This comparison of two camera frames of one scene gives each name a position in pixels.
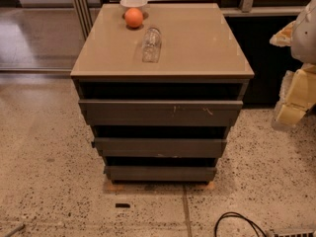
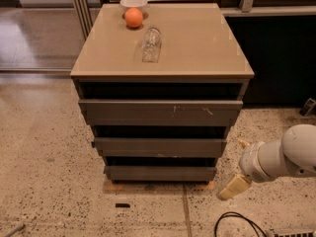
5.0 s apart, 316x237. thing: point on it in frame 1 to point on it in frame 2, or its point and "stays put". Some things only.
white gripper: (305, 37) to (249, 165)
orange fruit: (133, 17) stays put
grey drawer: (158, 147) stays put
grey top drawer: (162, 112) stays put
